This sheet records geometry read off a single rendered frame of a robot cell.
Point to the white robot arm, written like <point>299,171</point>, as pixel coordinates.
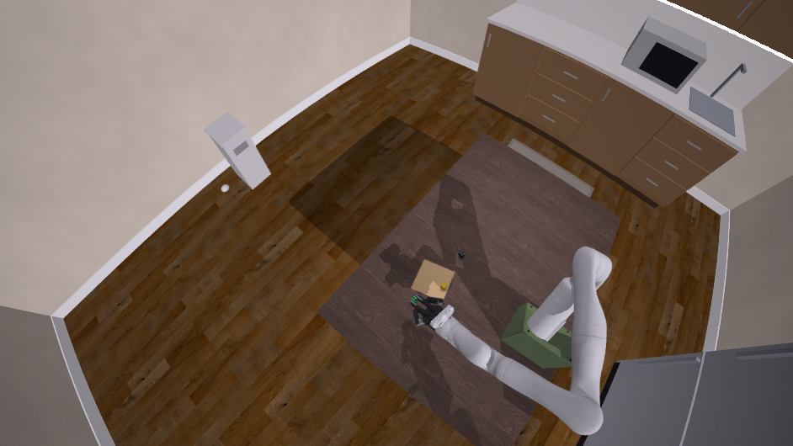
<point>580,407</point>

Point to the beige square mat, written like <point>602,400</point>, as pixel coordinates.
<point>429,279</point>

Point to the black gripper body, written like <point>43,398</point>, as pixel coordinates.
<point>428,319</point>

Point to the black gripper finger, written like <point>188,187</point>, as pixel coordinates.
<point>429,300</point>
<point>417,310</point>

